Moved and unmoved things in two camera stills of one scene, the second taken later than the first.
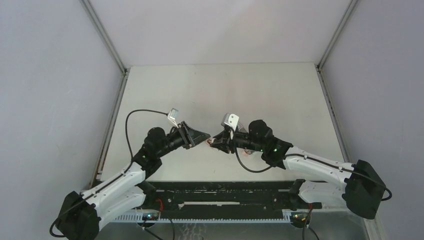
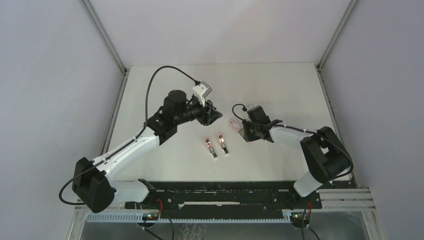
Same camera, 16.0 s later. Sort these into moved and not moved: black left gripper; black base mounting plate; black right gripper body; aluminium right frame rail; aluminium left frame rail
Moved: black right gripper body; black left gripper
Not moved: black base mounting plate; aluminium right frame rail; aluminium left frame rail
